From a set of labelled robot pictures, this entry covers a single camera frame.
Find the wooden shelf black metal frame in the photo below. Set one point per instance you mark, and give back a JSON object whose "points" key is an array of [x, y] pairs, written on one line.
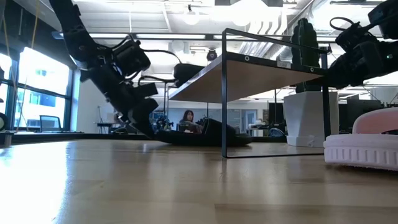
{"points": [[264, 77]]}

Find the white hexagonal planter pot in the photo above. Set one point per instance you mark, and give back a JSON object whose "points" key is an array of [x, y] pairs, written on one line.
{"points": [[306, 118]]}

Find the green cactus plant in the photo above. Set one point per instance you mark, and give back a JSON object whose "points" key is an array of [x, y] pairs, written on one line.
{"points": [[306, 40]]}

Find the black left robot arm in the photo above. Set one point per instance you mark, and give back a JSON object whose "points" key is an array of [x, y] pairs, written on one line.
{"points": [[74, 34]]}

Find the black curved stand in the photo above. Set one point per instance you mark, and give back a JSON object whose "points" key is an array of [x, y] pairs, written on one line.
{"points": [[6, 140]]}

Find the person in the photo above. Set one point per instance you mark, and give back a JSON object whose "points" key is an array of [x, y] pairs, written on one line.
{"points": [[188, 116]]}

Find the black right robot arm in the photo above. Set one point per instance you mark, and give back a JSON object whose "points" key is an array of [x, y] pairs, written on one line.
{"points": [[391, 46]]}

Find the wide black monitor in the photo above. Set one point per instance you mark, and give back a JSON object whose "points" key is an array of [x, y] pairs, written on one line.
{"points": [[346, 118]]}

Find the black rubber slide sandal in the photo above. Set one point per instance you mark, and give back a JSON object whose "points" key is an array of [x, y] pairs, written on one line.
{"points": [[179, 81], [189, 71], [192, 140]]}

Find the pink rubber slide sandal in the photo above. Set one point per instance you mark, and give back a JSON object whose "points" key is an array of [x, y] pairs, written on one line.
{"points": [[360, 152]]}

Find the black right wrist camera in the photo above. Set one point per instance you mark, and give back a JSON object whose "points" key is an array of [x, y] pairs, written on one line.
{"points": [[354, 37]]}

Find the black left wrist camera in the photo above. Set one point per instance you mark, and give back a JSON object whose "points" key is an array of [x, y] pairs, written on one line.
{"points": [[132, 57]]}

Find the black aluminium rig frame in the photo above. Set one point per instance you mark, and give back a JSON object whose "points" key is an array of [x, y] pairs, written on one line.
{"points": [[77, 136]]}

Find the black ceiling spotlight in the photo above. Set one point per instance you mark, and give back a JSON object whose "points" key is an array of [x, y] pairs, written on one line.
{"points": [[212, 55]]}

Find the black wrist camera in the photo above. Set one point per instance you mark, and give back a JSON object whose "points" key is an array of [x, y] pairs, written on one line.
{"points": [[354, 37], [132, 57]]}

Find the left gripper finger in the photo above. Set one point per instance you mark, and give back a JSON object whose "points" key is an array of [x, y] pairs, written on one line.
{"points": [[143, 112]]}

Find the large glass window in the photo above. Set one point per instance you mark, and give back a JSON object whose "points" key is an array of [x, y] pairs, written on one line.
{"points": [[43, 77]]}

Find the dark chair by window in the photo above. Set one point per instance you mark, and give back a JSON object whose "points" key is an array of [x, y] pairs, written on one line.
{"points": [[49, 124]]}

